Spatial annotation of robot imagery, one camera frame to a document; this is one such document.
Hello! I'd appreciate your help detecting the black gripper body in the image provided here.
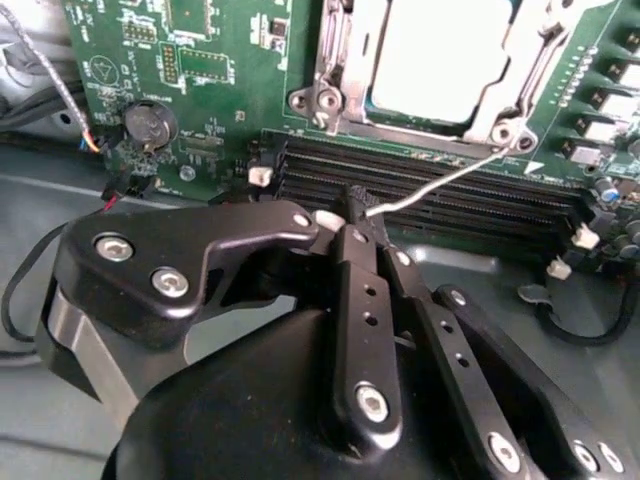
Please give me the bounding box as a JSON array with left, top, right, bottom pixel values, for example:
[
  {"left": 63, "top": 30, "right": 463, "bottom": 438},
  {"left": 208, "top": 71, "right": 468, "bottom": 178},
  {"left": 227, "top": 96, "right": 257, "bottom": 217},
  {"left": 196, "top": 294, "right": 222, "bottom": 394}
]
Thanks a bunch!
[{"left": 102, "top": 305, "right": 494, "bottom": 480}]

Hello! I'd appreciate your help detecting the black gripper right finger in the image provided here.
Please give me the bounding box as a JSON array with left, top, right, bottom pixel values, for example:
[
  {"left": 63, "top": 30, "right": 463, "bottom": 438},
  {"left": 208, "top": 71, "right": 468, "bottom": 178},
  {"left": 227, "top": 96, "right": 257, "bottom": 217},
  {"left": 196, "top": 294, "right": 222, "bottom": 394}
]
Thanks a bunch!
[{"left": 373, "top": 224, "right": 640, "bottom": 480}]

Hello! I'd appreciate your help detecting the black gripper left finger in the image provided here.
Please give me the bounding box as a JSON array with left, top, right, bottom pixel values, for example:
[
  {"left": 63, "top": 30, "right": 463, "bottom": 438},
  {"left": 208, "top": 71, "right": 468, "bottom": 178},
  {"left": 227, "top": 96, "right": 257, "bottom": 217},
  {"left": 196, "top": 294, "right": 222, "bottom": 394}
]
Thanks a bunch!
[{"left": 35, "top": 183, "right": 405, "bottom": 454}]

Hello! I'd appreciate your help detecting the metal locking lever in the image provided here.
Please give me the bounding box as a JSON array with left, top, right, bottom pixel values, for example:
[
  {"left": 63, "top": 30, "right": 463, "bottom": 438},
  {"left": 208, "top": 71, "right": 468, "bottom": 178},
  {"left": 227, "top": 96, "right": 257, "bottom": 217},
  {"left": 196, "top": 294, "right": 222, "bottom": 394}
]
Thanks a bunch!
[
  {"left": 364, "top": 143, "right": 514, "bottom": 219},
  {"left": 312, "top": 0, "right": 351, "bottom": 140}
]

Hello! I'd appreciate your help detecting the metal socket cover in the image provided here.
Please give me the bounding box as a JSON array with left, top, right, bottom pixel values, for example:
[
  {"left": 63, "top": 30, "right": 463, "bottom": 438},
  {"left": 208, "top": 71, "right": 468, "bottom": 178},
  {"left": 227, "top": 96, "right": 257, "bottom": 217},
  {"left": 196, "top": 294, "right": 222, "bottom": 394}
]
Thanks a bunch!
[{"left": 339, "top": 0, "right": 556, "bottom": 144}]

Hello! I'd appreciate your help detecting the silver CPU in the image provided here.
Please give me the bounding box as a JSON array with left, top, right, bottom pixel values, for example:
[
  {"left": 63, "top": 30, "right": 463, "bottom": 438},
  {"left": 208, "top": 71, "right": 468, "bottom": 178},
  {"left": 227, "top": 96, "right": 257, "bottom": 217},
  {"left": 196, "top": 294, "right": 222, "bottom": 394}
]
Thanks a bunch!
[{"left": 369, "top": 0, "right": 514, "bottom": 126}]

